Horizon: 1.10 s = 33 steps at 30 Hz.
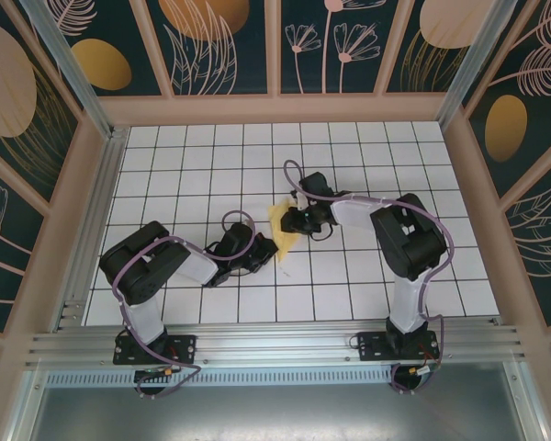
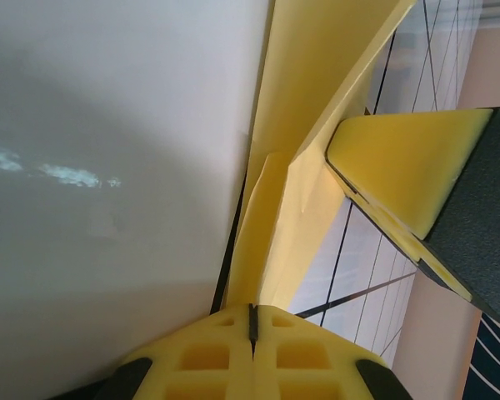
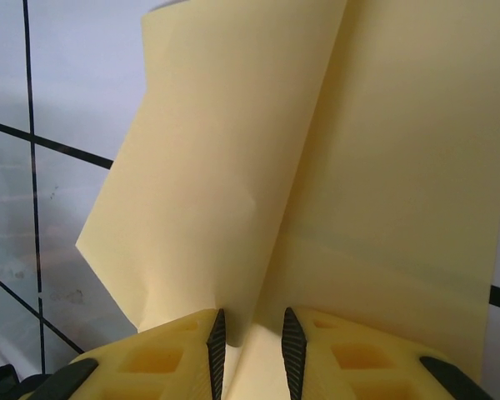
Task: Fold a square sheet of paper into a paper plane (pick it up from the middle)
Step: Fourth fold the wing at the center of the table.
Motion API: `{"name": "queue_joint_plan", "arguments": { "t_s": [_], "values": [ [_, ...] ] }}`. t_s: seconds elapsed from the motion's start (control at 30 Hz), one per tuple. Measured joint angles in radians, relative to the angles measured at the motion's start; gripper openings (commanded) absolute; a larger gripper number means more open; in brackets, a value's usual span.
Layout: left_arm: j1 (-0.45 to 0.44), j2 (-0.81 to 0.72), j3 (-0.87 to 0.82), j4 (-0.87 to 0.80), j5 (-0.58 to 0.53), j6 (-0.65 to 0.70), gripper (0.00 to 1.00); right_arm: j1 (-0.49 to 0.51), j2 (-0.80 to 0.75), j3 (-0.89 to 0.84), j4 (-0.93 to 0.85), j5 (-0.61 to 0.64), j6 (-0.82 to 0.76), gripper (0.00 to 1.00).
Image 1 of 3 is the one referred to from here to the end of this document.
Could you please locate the aluminium side rail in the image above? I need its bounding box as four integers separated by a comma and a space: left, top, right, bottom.
52, 128, 129, 332

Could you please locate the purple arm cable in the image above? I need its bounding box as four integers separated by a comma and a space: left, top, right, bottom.
283, 159, 455, 396
112, 209, 258, 401

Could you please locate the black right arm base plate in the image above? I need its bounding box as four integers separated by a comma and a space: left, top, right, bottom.
356, 330, 442, 364

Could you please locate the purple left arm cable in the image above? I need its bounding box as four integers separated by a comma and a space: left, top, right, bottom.
112, 209, 258, 401

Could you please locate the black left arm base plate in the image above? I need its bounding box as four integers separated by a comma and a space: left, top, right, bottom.
113, 333, 198, 367

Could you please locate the yellow cloth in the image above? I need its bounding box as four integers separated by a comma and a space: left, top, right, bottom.
266, 197, 305, 266

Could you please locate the long aluminium base rail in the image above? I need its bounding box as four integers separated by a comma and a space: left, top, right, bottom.
25, 323, 532, 368

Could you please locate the aluminium corner post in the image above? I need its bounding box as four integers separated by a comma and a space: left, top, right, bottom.
435, 0, 520, 132
20, 0, 116, 139

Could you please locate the slotted grey cable duct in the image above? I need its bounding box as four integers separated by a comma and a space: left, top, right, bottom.
45, 370, 396, 388

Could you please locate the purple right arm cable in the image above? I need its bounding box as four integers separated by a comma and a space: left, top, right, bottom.
283, 159, 455, 396

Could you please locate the grey metal sheet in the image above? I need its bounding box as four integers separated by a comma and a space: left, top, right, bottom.
22, 385, 534, 441

